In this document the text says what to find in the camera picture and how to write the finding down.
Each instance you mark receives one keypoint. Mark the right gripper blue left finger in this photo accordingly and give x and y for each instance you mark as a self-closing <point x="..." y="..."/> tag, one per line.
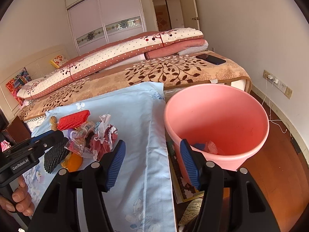
<point x="115" y="163"/>

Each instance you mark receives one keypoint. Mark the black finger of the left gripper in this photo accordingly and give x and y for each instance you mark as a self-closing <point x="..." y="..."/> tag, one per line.
<point x="47" y="139"/>

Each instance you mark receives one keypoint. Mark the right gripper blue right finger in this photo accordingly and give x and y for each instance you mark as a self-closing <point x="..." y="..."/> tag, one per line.
<point x="190" y="159"/>

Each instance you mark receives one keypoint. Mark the black foam fruit net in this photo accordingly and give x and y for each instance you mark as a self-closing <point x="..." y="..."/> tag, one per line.
<point x="55" y="155"/>

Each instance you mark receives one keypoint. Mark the red floral paper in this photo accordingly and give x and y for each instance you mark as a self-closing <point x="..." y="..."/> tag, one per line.
<point x="104" y="138"/>

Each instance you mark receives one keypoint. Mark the orange and clear plastic wrapper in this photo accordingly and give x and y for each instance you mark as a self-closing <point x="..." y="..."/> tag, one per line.
<point x="211" y="148"/>

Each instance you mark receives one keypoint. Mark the clear snack wrapper bundle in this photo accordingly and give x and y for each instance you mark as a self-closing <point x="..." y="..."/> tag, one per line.
<point x="80" y="141"/>

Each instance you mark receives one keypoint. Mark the red foam fruit net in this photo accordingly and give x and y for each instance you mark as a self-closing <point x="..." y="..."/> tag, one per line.
<point x="73" y="120"/>

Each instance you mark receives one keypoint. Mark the blue foam fruit net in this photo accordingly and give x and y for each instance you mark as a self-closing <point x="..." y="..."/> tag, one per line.
<point x="200" y="146"/>

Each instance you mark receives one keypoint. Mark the yellow foam fruit net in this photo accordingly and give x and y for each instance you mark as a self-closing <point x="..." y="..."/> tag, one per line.
<point x="72" y="162"/>

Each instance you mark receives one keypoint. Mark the pink plastic trash bucket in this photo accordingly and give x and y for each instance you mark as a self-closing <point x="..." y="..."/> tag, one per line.
<point x="232" y="119"/>

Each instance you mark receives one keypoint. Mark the cream bedroom door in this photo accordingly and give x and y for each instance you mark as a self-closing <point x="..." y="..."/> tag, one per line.
<point x="190" y="15"/>

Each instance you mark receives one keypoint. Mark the person's left hand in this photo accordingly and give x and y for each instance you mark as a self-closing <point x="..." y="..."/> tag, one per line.
<point x="22" y="199"/>

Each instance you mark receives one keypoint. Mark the walnut near cloth edge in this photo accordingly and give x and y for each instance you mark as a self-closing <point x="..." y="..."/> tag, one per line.
<point x="53" y="122"/>

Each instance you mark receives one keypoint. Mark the dark wooden nightstand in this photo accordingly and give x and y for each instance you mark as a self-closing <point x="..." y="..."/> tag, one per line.
<point x="16" y="131"/>

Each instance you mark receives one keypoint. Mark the light blue floral cloth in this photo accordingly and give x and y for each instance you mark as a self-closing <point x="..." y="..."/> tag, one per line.
<point x="141" y="199"/>

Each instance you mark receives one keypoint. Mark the colourful patterned pillow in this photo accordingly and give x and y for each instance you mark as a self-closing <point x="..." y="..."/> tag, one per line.
<point x="15" y="84"/>

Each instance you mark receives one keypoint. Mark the cream bed headboard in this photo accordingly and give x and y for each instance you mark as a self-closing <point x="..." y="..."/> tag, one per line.
<point x="37" y="64"/>

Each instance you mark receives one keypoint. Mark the yellow red small pillow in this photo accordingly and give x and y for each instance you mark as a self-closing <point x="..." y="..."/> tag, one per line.
<point x="59" y="61"/>

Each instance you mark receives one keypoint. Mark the brown leaf pattern blanket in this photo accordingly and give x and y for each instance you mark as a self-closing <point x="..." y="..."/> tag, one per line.
<point x="173" y="71"/>

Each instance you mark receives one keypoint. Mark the black smartphone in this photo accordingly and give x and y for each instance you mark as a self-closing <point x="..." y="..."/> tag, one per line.
<point x="211" y="59"/>

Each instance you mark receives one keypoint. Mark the folded polka dot quilt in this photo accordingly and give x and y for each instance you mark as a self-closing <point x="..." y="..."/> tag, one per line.
<point x="129" y="50"/>

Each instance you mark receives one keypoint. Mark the folded pink blanket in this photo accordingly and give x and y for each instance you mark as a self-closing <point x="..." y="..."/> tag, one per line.
<point x="182" y="48"/>

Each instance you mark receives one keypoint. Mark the white sliding door wardrobe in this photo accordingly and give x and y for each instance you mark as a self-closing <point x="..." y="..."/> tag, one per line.
<point x="94" y="23"/>

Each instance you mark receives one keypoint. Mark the wall power socket strip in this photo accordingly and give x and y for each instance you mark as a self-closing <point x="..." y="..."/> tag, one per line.
<point x="288" y="92"/>

